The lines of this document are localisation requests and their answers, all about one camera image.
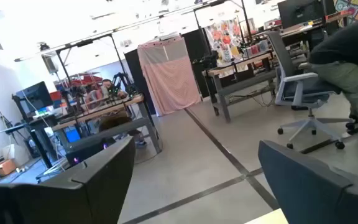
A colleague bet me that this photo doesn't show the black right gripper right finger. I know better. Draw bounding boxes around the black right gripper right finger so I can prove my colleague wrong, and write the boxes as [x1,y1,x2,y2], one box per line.
[258,139,358,224]

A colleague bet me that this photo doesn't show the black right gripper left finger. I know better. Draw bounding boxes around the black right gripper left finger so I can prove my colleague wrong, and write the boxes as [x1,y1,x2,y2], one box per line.
[0,136,136,224]

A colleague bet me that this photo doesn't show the dark lit computer tower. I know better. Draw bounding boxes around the dark lit computer tower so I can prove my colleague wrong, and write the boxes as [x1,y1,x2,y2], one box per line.
[64,136,117,169]

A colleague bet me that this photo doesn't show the blue bin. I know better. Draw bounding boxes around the blue bin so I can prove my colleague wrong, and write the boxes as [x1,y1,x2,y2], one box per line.
[65,129,81,143]

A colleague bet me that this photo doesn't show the brown cardboard box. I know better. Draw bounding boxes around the brown cardboard box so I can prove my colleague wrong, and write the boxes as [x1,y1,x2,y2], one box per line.
[0,158,17,177]

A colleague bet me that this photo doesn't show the black office desk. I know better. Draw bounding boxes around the black office desk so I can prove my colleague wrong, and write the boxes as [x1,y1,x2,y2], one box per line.
[0,113,62,170]

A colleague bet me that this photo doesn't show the wood-topped grey workbench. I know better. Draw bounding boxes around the wood-topped grey workbench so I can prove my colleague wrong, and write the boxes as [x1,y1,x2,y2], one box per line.
[50,94,163,156]
[201,49,279,124]

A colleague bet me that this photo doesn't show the black computer monitor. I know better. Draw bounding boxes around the black computer monitor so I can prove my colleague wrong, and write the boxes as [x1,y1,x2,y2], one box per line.
[277,0,326,29]
[15,81,55,115]

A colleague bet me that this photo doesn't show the white grey office chair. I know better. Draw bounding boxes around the white grey office chair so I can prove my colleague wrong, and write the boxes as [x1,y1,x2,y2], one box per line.
[265,30,358,151]

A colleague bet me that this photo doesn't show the person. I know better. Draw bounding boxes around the person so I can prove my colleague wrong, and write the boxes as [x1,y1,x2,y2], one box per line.
[308,12,358,156]
[85,78,149,147]

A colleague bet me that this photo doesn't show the grey hanging panel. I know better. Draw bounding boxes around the grey hanging panel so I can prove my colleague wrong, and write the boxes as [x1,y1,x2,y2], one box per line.
[40,53,59,75]

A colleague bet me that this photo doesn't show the black partition panel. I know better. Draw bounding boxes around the black partition panel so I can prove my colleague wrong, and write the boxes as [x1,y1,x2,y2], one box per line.
[124,46,157,116]
[181,27,213,98]

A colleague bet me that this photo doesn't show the pink draped cloth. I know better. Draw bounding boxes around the pink draped cloth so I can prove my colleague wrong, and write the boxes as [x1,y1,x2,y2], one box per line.
[136,35,202,116]

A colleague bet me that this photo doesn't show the colourful small packages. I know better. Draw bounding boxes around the colourful small packages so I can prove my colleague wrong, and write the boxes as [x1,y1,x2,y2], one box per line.
[245,39,270,58]

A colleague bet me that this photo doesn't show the colourful patterned cloth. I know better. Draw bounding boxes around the colourful patterned cloth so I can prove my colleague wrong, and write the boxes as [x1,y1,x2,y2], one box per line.
[204,17,246,65]

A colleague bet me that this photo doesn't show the colourful painting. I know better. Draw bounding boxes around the colourful painting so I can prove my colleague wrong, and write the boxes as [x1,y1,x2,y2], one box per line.
[333,0,358,28]

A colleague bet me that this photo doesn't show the black camera rig frame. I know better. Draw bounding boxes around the black camera rig frame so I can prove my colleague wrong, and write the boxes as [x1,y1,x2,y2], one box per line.
[193,0,253,55]
[55,32,130,94]

